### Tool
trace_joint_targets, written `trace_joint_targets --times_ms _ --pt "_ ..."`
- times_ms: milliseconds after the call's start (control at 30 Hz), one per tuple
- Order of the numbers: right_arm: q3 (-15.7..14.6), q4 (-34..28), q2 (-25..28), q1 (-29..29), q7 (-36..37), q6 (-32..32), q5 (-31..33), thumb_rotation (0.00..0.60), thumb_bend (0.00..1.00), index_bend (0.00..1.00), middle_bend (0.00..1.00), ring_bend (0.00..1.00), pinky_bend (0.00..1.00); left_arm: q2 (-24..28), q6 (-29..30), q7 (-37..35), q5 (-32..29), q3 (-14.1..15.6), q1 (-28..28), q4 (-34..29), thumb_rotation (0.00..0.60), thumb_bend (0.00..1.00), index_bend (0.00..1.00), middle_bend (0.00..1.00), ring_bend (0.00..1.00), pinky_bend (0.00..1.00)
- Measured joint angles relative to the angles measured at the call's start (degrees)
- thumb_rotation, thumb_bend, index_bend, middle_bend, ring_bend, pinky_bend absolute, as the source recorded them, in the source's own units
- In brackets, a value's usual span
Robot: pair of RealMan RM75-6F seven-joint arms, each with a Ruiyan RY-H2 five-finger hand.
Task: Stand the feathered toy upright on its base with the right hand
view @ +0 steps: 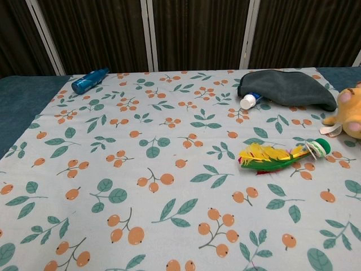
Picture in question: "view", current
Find yellow green feather shuttlecock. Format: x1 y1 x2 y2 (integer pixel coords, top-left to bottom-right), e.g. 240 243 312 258
238 138 331 176

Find floral orange-berry tablecloth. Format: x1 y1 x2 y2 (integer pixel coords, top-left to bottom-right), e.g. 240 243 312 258
0 68 361 271

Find white-capped blue tube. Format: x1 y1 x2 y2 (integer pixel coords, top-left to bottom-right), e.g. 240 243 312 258
240 92 266 110

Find blue spray bottle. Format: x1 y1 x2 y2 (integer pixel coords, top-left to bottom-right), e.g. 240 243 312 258
71 67 110 94

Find dark grey folded cloth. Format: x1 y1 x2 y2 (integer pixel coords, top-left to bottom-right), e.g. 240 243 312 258
236 69 338 112

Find yellow plush toy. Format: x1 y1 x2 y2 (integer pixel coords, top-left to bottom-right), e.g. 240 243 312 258
319 81 361 139

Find dark screen panel white frame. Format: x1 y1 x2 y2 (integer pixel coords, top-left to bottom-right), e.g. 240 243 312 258
241 0 361 70
146 0 260 72
33 0 156 76
0 0 61 79

